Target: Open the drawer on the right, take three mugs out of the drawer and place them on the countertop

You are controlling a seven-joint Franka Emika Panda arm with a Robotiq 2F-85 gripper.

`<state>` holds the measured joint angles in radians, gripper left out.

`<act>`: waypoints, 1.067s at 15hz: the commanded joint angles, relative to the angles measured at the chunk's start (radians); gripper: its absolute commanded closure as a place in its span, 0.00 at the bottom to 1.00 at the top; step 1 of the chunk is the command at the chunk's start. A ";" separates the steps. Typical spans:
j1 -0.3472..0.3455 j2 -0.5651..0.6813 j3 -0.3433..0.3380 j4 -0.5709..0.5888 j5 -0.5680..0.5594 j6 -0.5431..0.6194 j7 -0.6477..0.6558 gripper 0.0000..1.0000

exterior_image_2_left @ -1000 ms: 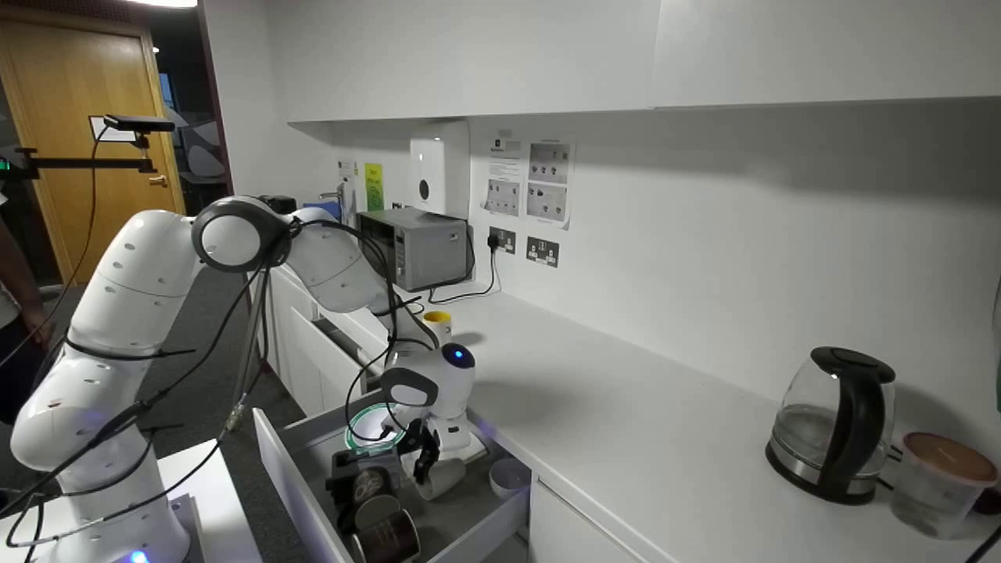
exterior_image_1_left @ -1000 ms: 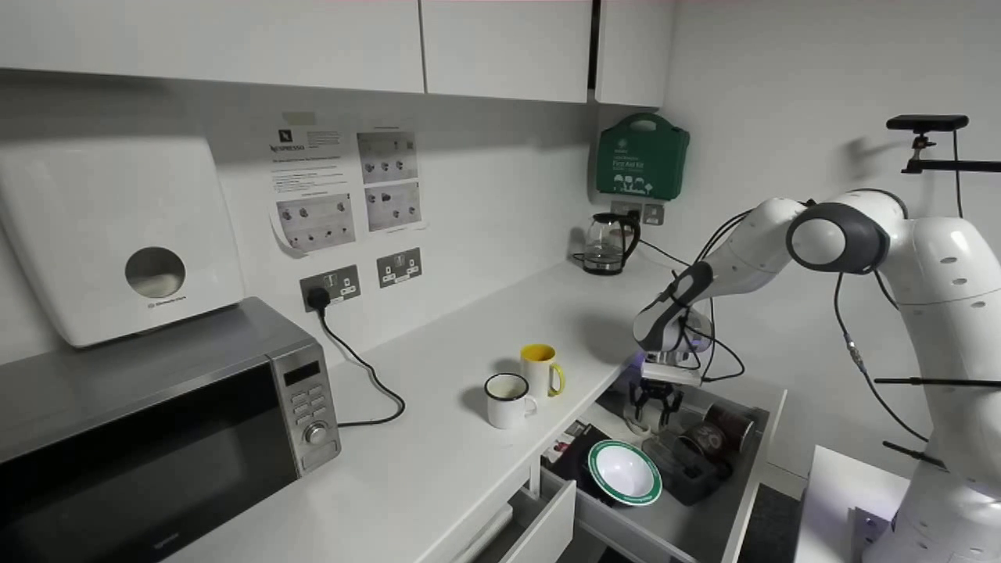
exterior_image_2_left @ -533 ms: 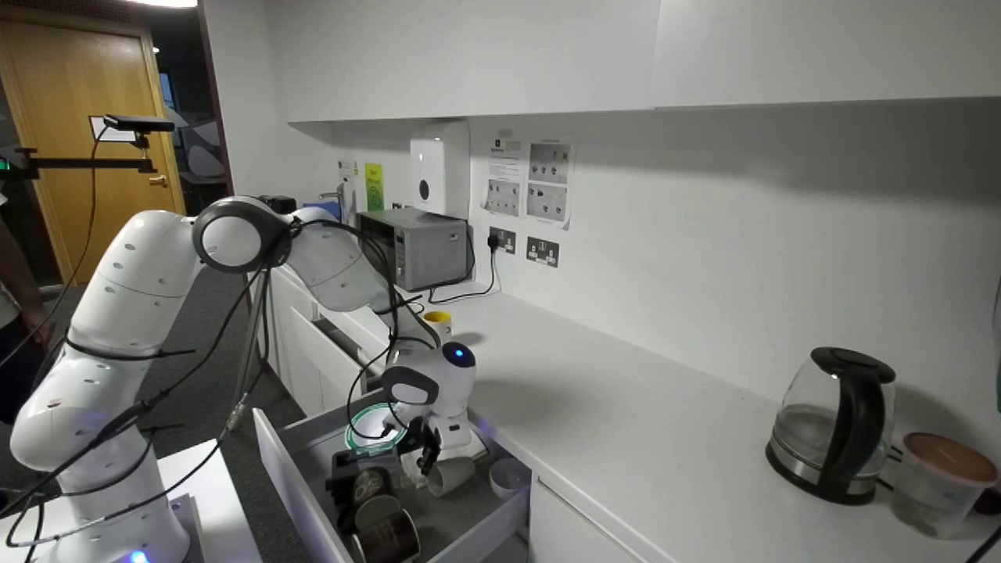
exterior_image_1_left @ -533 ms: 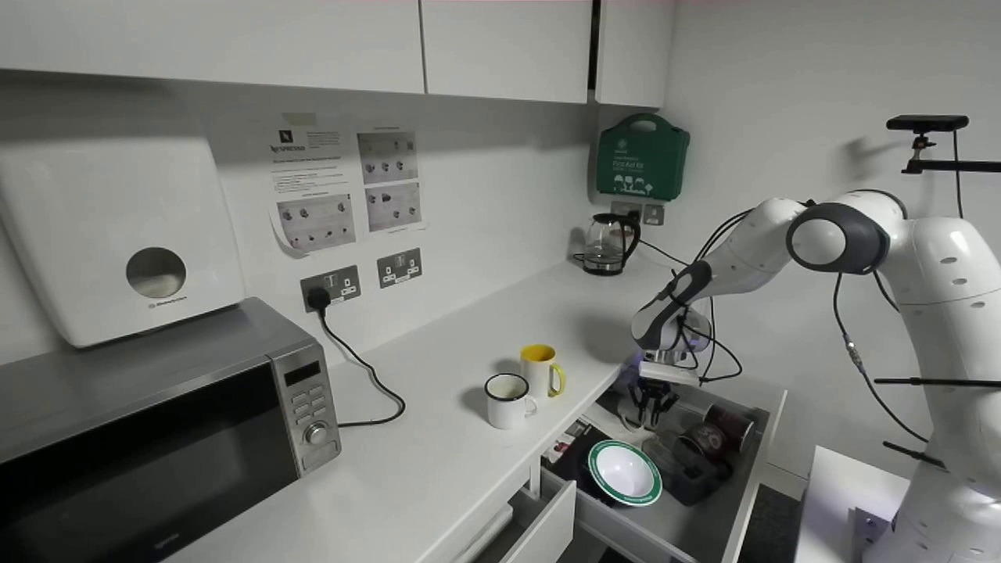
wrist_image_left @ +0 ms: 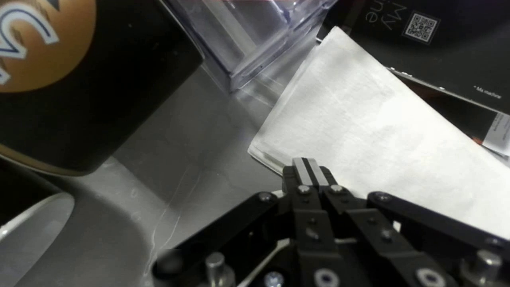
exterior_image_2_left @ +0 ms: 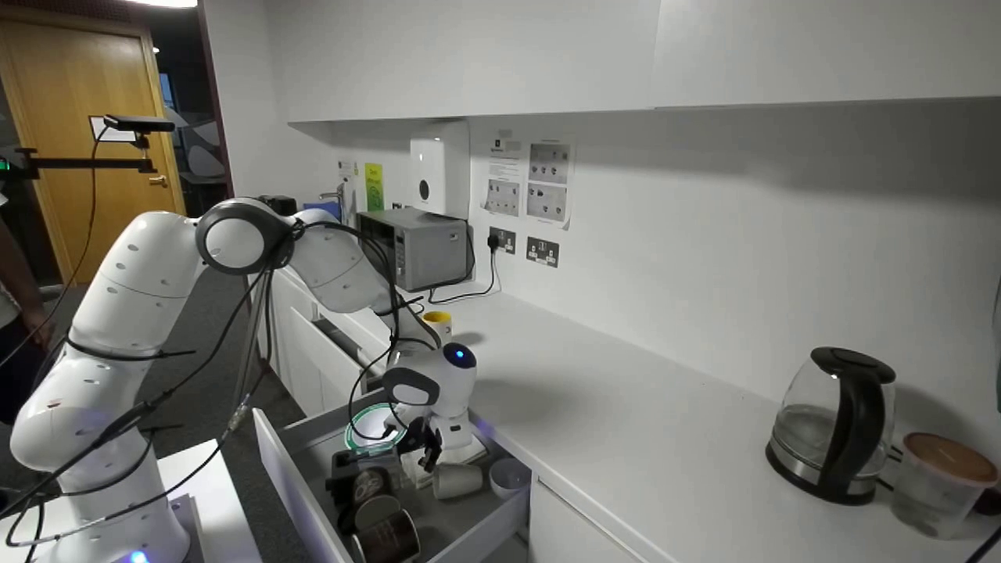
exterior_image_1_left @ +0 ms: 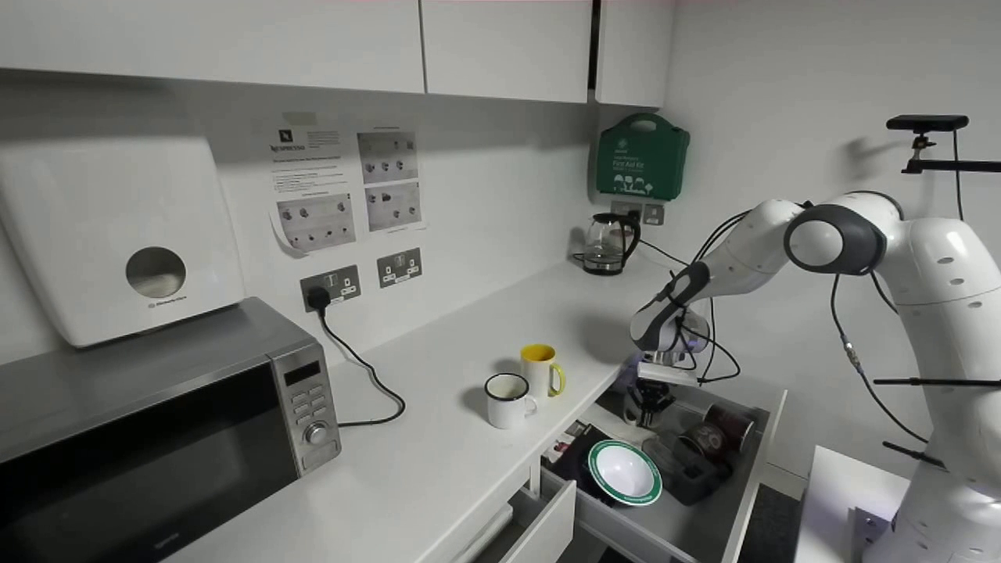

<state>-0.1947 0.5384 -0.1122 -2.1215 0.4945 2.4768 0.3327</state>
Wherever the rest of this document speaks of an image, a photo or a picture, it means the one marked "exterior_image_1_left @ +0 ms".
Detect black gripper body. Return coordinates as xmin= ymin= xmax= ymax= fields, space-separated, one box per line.
xmin=634 ymin=379 xmax=681 ymax=413

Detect white mug yellow interior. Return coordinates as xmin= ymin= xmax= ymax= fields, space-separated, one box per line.
xmin=517 ymin=341 xmax=569 ymax=404

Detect white mug blue rim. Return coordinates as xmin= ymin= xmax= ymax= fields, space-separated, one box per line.
xmin=481 ymin=368 xmax=536 ymax=431

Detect black box brown label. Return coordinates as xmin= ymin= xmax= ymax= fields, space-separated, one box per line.
xmin=681 ymin=415 xmax=739 ymax=463

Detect green rimmed white plate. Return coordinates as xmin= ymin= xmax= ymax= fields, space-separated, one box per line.
xmin=584 ymin=438 xmax=666 ymax=514

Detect glass electric kettle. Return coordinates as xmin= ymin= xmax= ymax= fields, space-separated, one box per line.
xmin=576 ymin=205 xmax=645 ymax=277

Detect white robot stand table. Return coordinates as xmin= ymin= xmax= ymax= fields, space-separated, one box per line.
xmin=791 ymin=443 xmax=917 ymax=563

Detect white kitchen counter unit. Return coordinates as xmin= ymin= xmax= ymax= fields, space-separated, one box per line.
xmin=160 ymin=248 xmax=733 ymax=563

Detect green first aid kit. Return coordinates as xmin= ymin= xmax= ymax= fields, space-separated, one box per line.
xmin=587 ymin=110 xmax=694 ymax=202

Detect small picture notice sheet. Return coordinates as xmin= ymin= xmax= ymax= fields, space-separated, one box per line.
xmin=364 ymin=178 xmax=426 ymax=234
xmin=358 ymin=125 xmax=424 ymax=186

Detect tall white instruction notice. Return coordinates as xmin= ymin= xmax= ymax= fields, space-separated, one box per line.
xmin=267 ymin=121 xmax=359 ymax=258

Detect silver microwave oven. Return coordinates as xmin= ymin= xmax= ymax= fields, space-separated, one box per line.
xmin=0 ymin=294 xmax=343 ymax=563

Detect white paper towel dispenser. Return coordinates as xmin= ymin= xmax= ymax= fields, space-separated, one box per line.
xmin=0 ymin=133 xmax=247 ymax=350

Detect black kettle power cable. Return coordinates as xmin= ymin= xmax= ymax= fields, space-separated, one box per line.
xmin=634 ymin=239 xmax=694 ymax=271

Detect double wall socket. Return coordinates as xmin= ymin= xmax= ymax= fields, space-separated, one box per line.
xmin=375 ymin=245 xmax=426 ymax=290
xmin=298 ymin=262 xmax=365 ymax=313

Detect black microwave power cable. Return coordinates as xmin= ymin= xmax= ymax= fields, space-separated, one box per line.
xmin=303 ymin=280 xmax=410 ymax=431

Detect black camera on mount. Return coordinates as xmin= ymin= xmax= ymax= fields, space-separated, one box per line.
xmin=887 ymin=110 xmax=972 ymax=178

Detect white wall cabinets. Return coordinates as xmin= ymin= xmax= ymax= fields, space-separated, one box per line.
xmin=0 ymin=0 xmax=676 ymax=110

